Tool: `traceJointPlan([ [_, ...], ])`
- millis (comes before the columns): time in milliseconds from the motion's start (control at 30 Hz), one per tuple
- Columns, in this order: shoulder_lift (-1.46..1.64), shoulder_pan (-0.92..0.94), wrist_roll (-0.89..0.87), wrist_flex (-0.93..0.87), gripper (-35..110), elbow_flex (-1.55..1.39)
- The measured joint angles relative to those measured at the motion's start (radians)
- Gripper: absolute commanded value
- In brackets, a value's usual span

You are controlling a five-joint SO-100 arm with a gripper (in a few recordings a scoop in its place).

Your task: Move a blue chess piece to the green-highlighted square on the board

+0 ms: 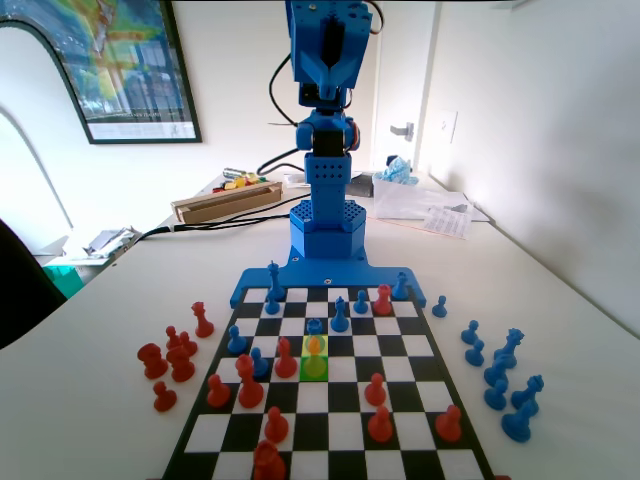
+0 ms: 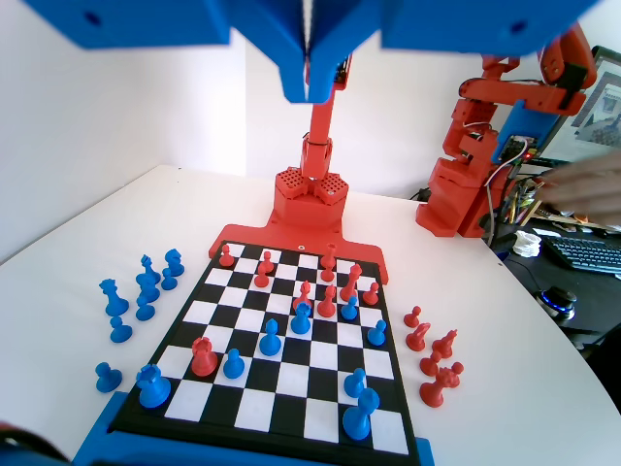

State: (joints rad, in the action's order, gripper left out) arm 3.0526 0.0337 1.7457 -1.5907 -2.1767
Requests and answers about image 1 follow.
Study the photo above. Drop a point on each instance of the red pawn chess piece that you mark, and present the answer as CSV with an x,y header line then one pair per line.
x,y
276,427
448,425
218,392
375,390
172,339
188,345
164,399
380,426
314,367

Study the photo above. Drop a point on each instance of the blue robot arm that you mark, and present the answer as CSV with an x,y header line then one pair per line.
x,y
327,175

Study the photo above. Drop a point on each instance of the large blue piece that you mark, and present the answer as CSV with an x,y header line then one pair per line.
x,y
274,280

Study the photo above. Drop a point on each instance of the red rook chess piece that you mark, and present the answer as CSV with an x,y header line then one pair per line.
x,y
382,300
152,361

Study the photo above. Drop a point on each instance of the blue pawn chess piece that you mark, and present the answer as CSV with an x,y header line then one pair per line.
x,y
361,305
439,307
259,365
470,334
271,305
495,396
236,342
475,355

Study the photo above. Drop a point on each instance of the blue bishop chess piece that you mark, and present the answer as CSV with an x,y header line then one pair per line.
x,y
520,425
340,317

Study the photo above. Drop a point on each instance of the red queen chess piece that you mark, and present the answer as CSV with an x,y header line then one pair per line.
x,y
202,322

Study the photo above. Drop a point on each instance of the blue queen chess piece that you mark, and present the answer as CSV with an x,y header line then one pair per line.
x,y
510,347

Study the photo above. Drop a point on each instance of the red knight chess piece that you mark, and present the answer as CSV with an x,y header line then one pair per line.
x,y
248,387

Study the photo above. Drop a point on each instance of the blue knight chess piece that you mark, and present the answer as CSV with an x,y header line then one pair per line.
x,y
496,372

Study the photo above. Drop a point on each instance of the white door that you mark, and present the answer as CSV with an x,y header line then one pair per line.
x,y
400,75

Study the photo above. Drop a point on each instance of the blue crumpled cloth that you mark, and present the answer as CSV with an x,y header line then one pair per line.
x,y
397,171

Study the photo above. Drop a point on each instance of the dark grey box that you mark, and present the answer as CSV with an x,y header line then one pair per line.
x,y
361,185

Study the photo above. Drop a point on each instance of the green toy block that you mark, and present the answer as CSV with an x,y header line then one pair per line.
x,y
256,176

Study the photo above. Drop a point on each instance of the silver metal can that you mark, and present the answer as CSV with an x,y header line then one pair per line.
x,y
232,172

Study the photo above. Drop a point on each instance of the yellow toy block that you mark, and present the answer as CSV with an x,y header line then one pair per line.
x,y
234,184

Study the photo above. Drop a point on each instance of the wooden box with items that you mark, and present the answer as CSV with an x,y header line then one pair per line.
x,y
225,205

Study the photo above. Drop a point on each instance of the framed map poster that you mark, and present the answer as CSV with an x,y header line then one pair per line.
x,y
135,60

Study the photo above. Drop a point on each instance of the printed paper sheet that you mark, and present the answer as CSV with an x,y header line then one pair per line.
x,y
447,222

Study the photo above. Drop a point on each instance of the grey crumpled wrapper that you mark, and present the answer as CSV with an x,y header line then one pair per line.
x,y
112,241

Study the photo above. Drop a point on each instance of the black and white chessboard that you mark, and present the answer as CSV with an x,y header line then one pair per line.
x,y
350,400

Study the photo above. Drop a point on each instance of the green storage box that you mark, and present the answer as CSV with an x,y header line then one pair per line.
x,y
65,281

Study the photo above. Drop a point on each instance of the black chair back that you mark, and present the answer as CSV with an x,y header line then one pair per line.
x,y
20,300

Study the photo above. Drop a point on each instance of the blue arm base plate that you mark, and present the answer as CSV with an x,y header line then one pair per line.
x,y
310,277

